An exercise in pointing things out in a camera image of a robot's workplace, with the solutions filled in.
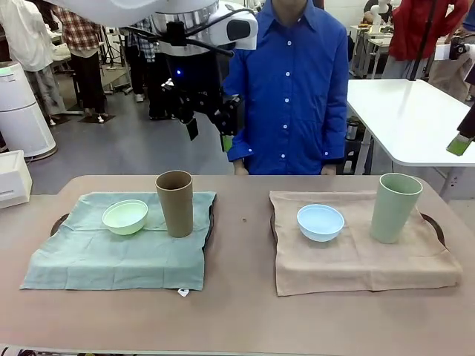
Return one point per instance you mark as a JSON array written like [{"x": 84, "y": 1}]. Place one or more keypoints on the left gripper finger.
[
  {"x": 230, "y": 115},
  {"x": 192, "y": 129}
]

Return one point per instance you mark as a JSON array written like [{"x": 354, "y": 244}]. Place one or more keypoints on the white foam box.
[{"x": 11, "y": 178}]

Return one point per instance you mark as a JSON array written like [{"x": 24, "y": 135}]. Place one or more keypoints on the person in red plaid shirt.
[{"x": 83, "y": 37}]

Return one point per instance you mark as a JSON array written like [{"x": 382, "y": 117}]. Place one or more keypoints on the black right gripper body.
[{"x": 469, "y": 124}]

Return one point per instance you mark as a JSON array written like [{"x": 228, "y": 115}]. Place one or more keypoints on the person in red jacket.
[{"x": 419, "y": 29}]

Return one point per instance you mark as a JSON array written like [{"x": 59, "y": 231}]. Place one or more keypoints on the teal cloth mat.
[{"x": 111, "y": 256}]

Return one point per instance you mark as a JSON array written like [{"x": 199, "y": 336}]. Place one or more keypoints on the person's right forearm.
[{"x": 239, "y": 148}]

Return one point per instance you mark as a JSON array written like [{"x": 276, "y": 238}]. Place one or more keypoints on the light blue bowl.
[{"x": 321, "y": 222}]

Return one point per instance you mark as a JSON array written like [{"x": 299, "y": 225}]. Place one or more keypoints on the white air purifier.
[{"x": 22, "y": 111}]

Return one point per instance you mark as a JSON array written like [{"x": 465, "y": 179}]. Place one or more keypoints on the pale green bowl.
[{"x": 124, "y": 222}]

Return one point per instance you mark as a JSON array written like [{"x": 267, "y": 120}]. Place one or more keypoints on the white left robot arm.
[{"x": 148, "y": 9}]

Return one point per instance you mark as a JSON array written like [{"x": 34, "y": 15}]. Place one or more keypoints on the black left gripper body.
[{"x": 193, "y": 102}]

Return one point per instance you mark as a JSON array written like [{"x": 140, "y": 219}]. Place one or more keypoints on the person in white coat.
[{"x": 26, "y": 37}]

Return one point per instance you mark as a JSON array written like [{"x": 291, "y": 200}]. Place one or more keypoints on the person's left forearm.
[{"x": 334, "y": 148}]

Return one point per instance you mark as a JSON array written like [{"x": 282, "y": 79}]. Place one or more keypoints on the white side table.
[{"x": 408, "y": 111}]

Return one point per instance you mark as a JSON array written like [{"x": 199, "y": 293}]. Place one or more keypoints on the person's left hand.
[{"x": 329, "y": 170}]

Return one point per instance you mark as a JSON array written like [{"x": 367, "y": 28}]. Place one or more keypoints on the person in blue plaid shirt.
[{"x": 144, "y": 48}]

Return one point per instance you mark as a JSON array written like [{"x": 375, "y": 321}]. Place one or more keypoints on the brown tall cup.
[{"x": 176, "y": 207}]

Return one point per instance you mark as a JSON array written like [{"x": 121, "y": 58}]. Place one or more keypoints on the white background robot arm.
[{"x": 376, "y": 15}]

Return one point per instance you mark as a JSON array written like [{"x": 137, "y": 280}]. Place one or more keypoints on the person's right hand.
[{"x": 242, "y": 167}]

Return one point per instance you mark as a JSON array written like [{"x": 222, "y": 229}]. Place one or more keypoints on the beige cloth mat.
[{"x": 352, "y": 263}]

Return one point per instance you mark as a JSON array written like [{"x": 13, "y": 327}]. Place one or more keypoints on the light green tall cup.
[{"x": 395, "y": 211}]

